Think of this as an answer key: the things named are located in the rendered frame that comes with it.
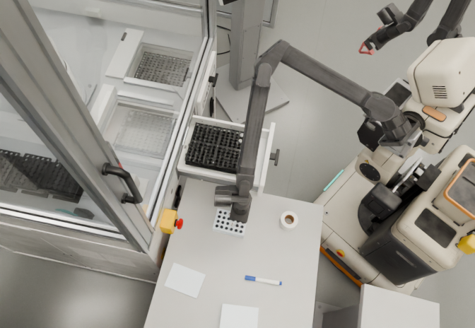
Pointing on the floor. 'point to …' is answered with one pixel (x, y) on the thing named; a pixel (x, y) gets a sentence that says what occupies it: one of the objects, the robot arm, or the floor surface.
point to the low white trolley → (241, 263)
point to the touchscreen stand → (244, 61)
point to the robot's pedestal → (379, 312)
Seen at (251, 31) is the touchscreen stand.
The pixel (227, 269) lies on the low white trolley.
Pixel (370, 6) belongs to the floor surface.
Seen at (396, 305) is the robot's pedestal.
